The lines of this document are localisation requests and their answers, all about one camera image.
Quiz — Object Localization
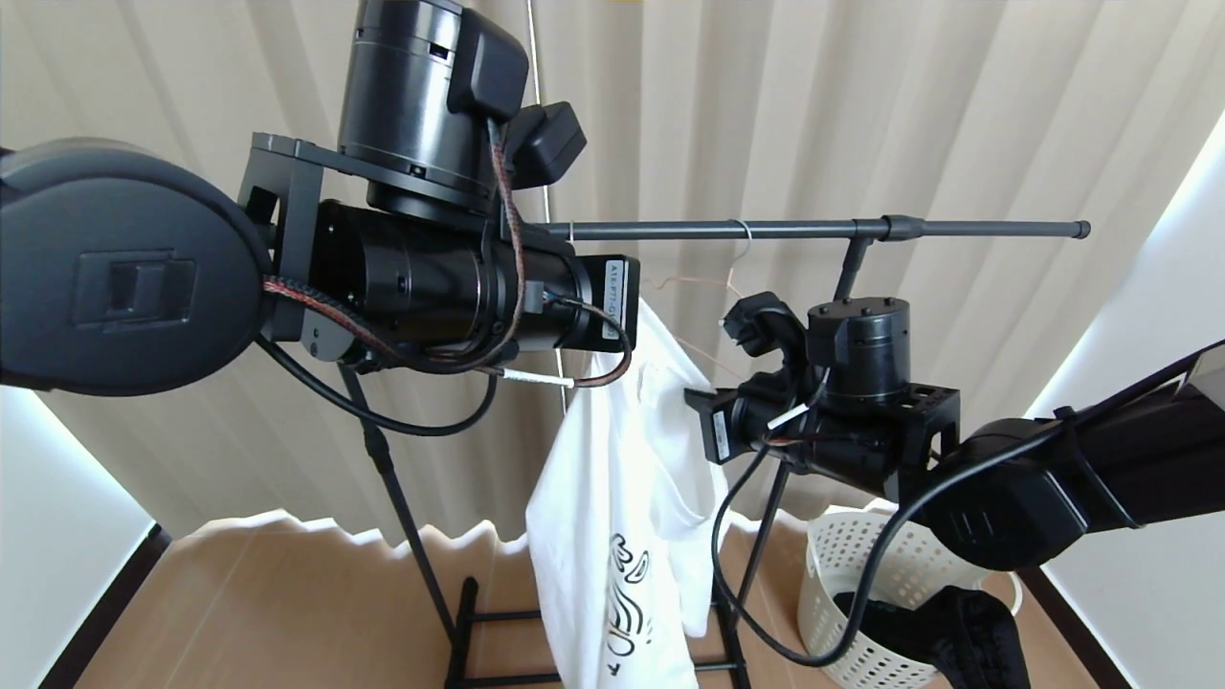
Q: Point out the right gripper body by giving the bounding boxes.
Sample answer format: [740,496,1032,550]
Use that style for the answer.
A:
[684,388,905,499]

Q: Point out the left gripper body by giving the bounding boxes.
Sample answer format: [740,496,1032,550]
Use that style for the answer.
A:
[311,201,640,369]

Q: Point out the white printed t-shirt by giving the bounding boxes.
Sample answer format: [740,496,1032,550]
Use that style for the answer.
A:
[524,297,733,689]

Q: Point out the white laundry basket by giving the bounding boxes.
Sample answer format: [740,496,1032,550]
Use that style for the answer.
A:
[796,507,1023,689]

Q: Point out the black clothes rack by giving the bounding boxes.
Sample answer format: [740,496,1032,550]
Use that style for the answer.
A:
[340,215,1092,689]

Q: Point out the black garment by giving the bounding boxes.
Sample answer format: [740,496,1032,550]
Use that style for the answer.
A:
[833,586,1033,689]

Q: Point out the beige curtain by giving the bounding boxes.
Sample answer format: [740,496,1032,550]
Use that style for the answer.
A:
[0,0,1225,548]

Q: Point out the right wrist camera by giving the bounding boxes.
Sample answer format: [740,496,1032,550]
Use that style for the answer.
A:
[720,292,811,403]

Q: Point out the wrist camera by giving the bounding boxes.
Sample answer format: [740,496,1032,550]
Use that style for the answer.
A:
[720,292,811,403]
[502,100,588,189]

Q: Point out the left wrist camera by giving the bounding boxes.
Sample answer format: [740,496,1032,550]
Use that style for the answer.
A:
[502,100,588,189]

